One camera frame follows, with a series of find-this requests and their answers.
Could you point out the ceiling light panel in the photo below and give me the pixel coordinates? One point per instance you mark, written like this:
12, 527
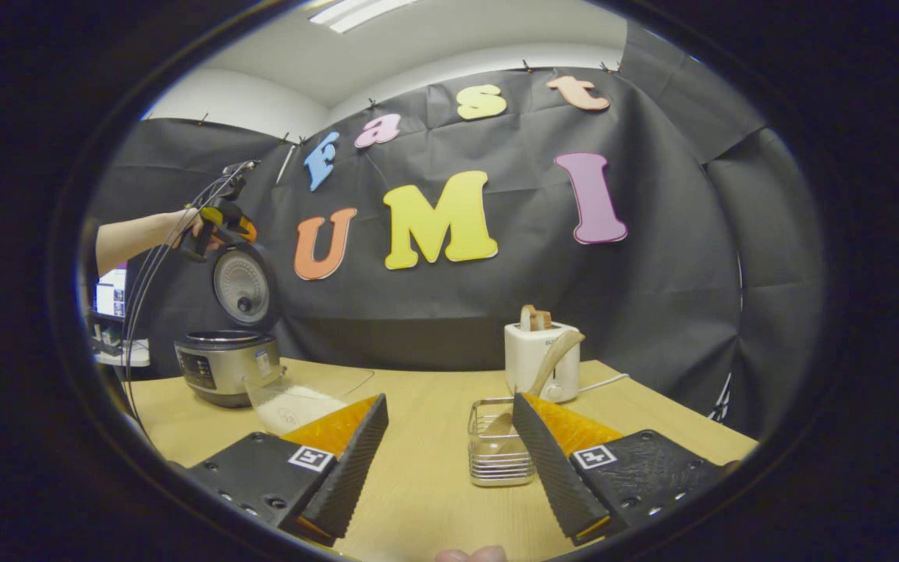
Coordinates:
360, 12

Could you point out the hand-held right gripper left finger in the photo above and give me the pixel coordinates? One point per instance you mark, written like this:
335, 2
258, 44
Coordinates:
348, 464

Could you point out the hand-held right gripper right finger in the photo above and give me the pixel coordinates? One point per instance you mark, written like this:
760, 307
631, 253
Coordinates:
555, 468

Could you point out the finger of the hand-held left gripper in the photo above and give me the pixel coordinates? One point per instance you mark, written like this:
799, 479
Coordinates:
245, 228

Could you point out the clear plastic rice container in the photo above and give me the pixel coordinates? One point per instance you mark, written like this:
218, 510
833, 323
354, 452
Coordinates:
325, 382

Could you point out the toasted bread slice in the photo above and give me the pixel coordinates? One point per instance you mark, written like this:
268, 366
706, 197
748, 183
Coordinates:
535, 317

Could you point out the white toaster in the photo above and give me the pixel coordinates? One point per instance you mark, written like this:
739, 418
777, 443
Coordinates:
531, 359

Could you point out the white side table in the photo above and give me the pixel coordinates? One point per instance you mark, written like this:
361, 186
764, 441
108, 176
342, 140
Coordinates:
126, 351

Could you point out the wooden spoon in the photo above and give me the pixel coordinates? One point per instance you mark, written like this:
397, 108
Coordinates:
555, 363

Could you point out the grey silver rice cooker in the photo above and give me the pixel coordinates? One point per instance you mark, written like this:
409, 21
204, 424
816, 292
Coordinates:
223, 363

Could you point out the computer monitor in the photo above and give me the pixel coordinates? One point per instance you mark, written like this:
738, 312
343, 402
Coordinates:
111, 293

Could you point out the black backdrop cloth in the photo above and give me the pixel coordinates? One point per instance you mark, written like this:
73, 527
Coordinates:
652, 297

